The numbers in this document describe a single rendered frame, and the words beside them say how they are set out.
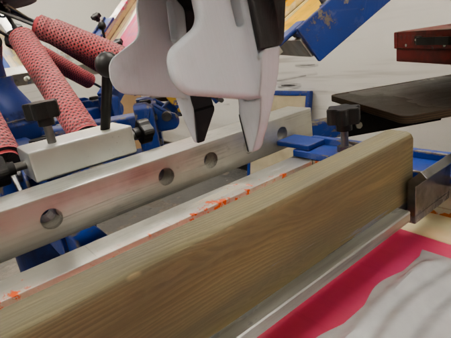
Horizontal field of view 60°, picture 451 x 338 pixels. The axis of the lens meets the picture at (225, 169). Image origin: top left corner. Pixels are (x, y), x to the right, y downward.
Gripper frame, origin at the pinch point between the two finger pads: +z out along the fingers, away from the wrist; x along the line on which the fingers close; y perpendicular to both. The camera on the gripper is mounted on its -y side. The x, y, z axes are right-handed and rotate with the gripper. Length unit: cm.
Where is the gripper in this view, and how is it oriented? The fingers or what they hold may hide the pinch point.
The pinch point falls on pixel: (230, 121)
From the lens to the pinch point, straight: 23.6
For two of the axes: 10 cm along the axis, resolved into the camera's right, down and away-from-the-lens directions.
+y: -7.6, 3.2, -5.6
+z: 1.6, 9.4, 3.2
